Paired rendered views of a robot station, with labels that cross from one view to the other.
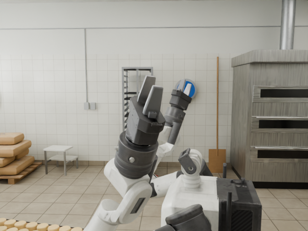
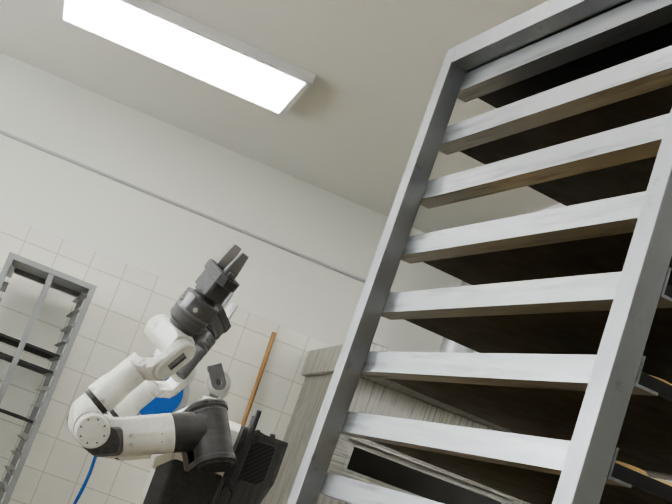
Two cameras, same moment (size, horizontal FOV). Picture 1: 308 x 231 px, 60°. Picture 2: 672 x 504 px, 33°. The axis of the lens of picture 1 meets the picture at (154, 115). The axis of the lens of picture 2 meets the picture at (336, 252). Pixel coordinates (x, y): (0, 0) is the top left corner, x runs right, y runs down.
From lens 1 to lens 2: 205 cm
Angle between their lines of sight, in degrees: 24
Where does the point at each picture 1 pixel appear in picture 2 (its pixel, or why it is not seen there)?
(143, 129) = (221, 283)
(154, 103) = (236, 266)
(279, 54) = not seen: hidden behind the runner
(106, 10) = (16, 85)
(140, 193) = (187, 347)
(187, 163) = (217, 374)
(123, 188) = (171, 338)
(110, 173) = (157, 325)
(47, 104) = not seen: outside the picture
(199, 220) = (223, 412)
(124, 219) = (161, 368)
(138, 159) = (200, 312)
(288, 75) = not seen: hidden behind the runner
